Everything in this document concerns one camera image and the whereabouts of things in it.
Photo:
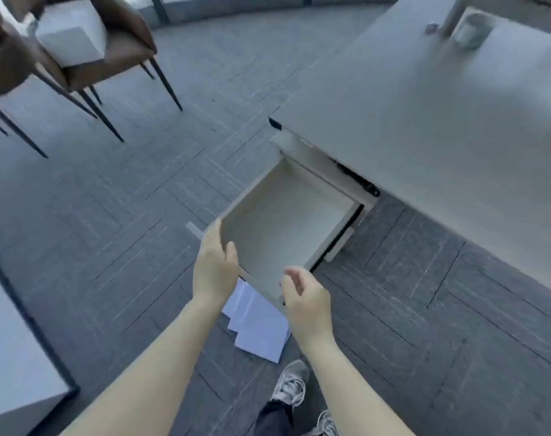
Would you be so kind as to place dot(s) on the person's right hand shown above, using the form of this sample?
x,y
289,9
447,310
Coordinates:
x,y
309,311

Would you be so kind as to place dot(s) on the person's left hand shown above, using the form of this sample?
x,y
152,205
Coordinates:
x,y
213,274

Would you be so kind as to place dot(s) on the person's left thumb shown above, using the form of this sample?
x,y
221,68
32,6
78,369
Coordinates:
x,y
233,258

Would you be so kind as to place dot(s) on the person's right fingers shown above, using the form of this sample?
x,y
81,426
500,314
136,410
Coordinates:
x,y
296,277

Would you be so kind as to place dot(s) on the white drawer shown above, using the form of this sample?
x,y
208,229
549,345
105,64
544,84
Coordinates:
x,y
289,222

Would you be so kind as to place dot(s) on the person's right forearm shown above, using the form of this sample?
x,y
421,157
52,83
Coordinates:
x,y
352,395

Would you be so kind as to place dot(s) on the person's left forearm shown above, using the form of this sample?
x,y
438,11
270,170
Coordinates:
x,y
157,372

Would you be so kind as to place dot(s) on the white paper sheet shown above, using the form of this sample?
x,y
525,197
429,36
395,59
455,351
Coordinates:
x,y
264,345
261,317
239,301

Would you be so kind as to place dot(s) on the grey white sneaker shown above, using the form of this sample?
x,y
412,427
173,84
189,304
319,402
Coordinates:
x,y
326,424
291,383

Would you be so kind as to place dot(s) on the white drawer cabinet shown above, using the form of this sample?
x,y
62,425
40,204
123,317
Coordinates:
x,y
323,165

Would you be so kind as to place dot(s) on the dark trouser leg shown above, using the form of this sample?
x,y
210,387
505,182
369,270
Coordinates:
x,y
273,420

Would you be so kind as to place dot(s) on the large grey desk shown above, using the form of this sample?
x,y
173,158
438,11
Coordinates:
x,y
438,131

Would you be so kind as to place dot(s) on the brown chair with black legs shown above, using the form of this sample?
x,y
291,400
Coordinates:
x,y
5,63
121,54

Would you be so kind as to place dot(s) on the white box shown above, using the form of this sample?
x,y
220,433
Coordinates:
x,y
71,34

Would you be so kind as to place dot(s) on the small grey object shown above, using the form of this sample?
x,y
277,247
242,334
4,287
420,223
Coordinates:
x,y
432,28

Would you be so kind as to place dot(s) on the white cup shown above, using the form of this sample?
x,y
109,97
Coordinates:
x,y
471,30

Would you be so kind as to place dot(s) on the black drawer slide rail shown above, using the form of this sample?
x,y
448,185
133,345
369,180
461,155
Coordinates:
x,y
359,179

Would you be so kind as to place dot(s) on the grey upright post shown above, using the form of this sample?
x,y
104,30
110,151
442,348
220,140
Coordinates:
x,y
454,15

